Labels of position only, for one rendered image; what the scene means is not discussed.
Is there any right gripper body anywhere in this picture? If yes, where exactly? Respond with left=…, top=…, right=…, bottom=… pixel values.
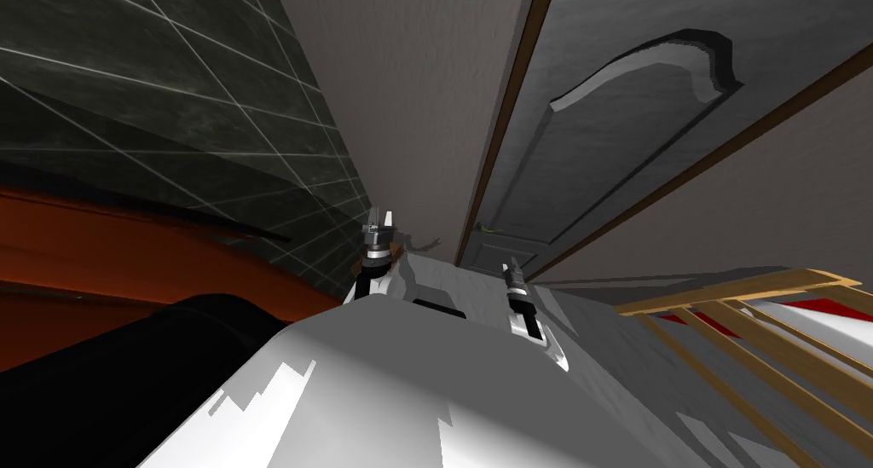
left=501, top=261, right=529, bottom=295

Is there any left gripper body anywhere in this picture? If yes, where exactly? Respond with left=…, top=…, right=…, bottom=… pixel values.
left=361, top=222, right=399, bottom=252

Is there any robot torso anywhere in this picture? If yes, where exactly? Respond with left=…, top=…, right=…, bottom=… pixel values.
left=136, top=294, right=690, bottom=468

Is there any grey panelled door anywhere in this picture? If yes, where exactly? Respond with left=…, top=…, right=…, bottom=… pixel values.
left=455, top=0, right=873, bottom=283

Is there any orange brown curved furniture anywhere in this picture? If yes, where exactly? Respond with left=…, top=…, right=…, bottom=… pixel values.
left=0, top=185, right=345, bottom=375

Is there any wooden slatted bed frame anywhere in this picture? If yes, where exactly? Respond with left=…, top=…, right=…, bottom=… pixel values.
left=613, top=268, right=873, bottom=468

